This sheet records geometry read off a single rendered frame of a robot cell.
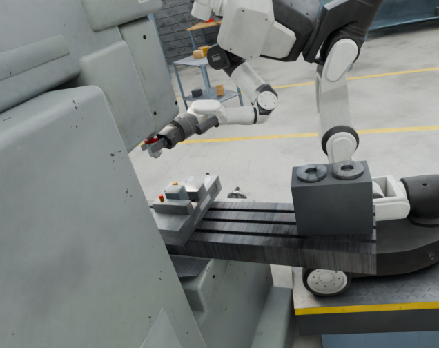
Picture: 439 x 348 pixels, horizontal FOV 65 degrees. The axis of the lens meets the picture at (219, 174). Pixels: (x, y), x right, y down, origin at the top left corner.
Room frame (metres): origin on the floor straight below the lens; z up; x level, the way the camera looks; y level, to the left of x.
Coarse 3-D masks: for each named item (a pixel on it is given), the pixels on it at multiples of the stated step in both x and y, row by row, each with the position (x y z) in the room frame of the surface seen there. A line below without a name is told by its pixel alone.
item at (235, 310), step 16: (224, 272) 0.98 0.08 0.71; (240, 272) 1.08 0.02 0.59; (256, 272) 1.22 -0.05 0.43; (224, 288) 0.95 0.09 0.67; (240, 288) 1.05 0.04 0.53; (256, 288) 1.18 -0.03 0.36; (224, 304) 0.92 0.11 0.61; (240, 304) 1.02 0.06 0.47; (256, 304) 1.14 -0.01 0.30; (208, 320) 0.81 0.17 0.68; (224, 320) 0.89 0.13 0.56; (240, 320) 0.98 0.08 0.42; (256, 320) 1.10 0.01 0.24; (208, 336) 0.78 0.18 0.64; (224, 336) 0.86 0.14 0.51; (240, 336) 0.95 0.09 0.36
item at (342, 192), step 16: (352, 160) 0.86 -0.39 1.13; (304, 176) 0.85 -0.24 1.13; (320, 176) 0.83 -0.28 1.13; (336, 176) 0.81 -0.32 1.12; (352, 176) 0.79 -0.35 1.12; (368, 176) 0.78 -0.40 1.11; (304, 192) 0.82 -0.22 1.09; (320, 192) 0.80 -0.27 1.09; (336, 192) 0.79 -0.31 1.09; (352, 192) 0.77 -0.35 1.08; (368, 192) 0.76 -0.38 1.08; (304, 208) 0.82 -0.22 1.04; (320, 208) 0.80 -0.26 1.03; (336, 208) 0.79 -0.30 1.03; (352, 208) 0.77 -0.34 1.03; (368, 208) 0.76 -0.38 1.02; (304, 224) 0.82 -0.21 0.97; (320, 224) 0.81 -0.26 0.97; (336, 224) 0.79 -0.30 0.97; (352, 224) 0.77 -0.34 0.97; (368, 224) 0.76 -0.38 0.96
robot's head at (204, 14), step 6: (198, 0) 1.32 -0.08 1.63; (204, 0) 1.30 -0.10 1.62; (210, 0) 1.31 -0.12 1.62; (216, 0) 1.30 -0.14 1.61; (198, 6) 1.31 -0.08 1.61; (204, 6) 1.30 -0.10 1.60; (210, 6) 1.31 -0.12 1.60; (216, 6) 1.30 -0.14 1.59; (192, 12) 1.33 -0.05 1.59; (198, 12) 1.30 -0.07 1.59; (204, 12) 1.30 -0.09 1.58; (210, 12) 1.32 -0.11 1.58; (216, 12) 1.30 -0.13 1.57; (198, 18) 1.31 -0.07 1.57; (204, 18) 1.31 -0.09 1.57
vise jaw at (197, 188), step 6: (168, 186) 1.17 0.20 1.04; (186, 186) 1.13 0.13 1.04; (192, 186) 1.12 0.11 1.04; (198, 186) 1.11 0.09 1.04; (204, 186) 1.12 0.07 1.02; (192, 192) 1.09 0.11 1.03; (198, 192) 1.08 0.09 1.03; (204, 192) 1.11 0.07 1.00; (192, 198) 1.09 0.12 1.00; (198, 198) 1.08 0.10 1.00
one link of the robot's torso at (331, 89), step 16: (336, 48) 1.16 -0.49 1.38; (352, 48) 1.15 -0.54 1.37; (336, 64) 1.16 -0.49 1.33; (320, 80) 1.21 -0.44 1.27; (336, 80) 1.17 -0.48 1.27; (320, 96) 1.19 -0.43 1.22; (336, 96) 1.19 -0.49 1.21; (320, 112) 1.21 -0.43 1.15; (336, 112) 1.20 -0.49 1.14; (320, 128) 1.25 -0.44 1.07; (336, 128) 1.19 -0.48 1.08; (352, 128) 1.18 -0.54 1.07
